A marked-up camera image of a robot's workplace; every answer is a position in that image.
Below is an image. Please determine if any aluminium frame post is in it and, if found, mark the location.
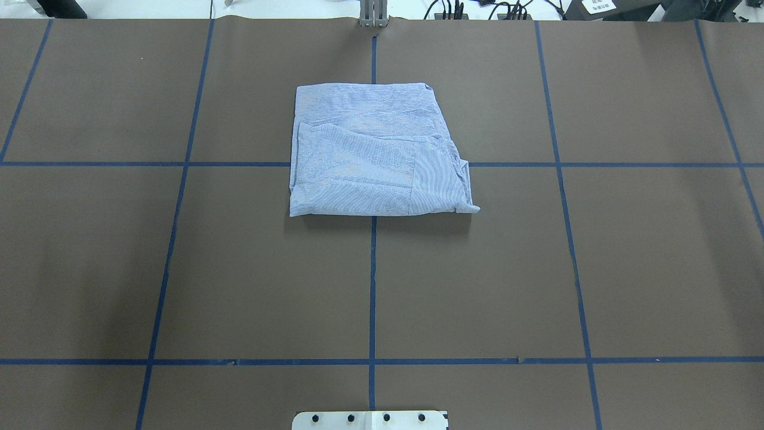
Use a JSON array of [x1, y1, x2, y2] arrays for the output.
[[359, 0, 389, 28]]

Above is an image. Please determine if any blue striped button shirt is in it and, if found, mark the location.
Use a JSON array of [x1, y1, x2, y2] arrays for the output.
[[289, 82, 480, 217]]

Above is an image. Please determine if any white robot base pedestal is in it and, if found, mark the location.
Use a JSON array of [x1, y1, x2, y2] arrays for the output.
[[291, 410, 449, 429]]

